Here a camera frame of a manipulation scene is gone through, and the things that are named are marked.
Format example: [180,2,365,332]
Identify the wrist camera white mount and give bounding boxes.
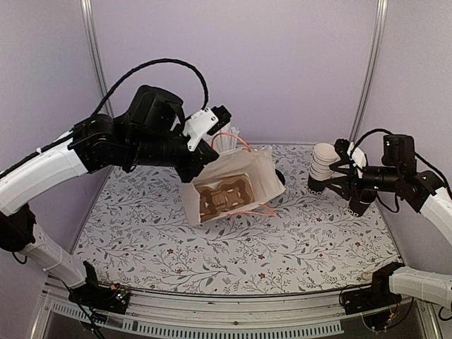
[334,138,368,177]
[182,105,232,152]

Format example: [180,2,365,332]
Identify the white paper bag orange handles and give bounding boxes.
[180,132,285,225]

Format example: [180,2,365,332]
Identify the stack of black cup lids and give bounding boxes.
[275,169,286,185]

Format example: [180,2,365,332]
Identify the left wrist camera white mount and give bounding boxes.
[182,105,232,152]

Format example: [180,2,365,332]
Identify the right aluminium frame post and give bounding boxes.
[349,0,388,142]

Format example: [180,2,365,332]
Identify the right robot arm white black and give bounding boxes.
[321,129,451,314]

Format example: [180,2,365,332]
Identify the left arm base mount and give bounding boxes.
[69,261,131,314]

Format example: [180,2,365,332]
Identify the floral table mat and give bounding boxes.
[73,145,400,295]

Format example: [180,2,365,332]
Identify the bundle of white wrapped straws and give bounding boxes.
[213,123,239,153]

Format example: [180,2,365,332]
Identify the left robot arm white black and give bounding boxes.
[1,85,230,307]

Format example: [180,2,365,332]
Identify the aluminium front rail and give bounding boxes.
[32,278,451,338]

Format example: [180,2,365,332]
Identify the left aluminium frame post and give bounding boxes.
[80,0,108,98]

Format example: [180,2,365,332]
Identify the aluminium frame post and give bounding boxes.
[349,0,388,142]
[80,0,108,98]

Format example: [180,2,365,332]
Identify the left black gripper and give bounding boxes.
[126,124,220,184]

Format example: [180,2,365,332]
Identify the stack of paper cups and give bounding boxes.
[308,143,339,195]

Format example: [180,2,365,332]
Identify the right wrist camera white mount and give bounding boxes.
[334,138,368,177]

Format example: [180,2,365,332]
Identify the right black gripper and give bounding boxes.
[323,159,402,202]

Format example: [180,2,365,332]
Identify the black paper coffee cup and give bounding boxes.
[348,193,376,217]

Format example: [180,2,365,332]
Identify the brown cardboard cup carrier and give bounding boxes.
[196,176,255,220]

